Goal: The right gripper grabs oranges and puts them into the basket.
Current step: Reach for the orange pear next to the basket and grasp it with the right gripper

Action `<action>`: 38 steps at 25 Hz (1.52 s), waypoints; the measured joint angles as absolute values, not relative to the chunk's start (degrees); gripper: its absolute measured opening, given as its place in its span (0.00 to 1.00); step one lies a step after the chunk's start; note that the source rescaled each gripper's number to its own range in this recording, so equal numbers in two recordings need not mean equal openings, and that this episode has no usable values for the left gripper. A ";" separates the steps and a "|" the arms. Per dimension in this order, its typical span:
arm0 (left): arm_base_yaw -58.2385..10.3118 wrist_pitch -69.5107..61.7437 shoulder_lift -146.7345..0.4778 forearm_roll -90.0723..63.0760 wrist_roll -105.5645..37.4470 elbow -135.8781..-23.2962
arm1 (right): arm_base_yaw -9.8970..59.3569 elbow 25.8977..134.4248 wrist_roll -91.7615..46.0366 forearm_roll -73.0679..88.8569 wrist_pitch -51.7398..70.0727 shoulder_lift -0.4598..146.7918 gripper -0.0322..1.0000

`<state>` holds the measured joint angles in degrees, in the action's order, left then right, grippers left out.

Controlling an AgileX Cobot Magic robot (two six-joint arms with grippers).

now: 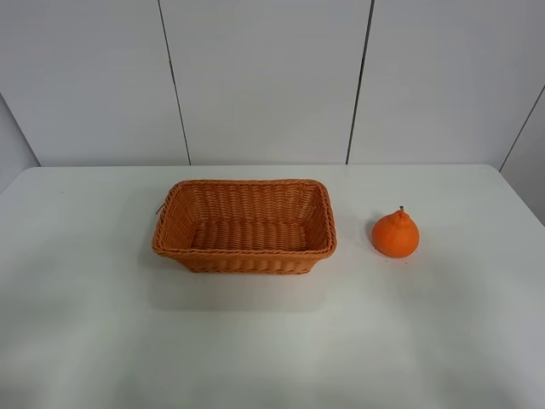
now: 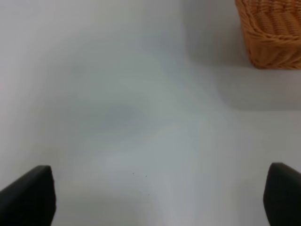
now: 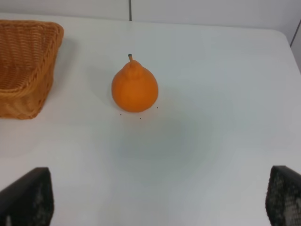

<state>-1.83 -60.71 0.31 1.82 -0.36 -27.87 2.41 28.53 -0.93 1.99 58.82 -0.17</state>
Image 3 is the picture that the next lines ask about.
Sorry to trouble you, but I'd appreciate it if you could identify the woven wicker basket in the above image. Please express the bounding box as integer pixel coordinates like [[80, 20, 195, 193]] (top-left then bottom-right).
[[0, 20, 64, 120]]

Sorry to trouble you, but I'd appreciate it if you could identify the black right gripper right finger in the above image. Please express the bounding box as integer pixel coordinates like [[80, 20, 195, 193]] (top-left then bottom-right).
[[265, 166, 301, 226]]

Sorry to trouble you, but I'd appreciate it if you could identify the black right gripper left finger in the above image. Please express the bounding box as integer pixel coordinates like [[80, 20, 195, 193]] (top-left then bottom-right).
[[0, 167, 55, 226]]

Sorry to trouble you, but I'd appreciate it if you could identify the orange with stem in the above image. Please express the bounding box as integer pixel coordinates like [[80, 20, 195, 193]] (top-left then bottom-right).
[[111, 54, 158, 113]]

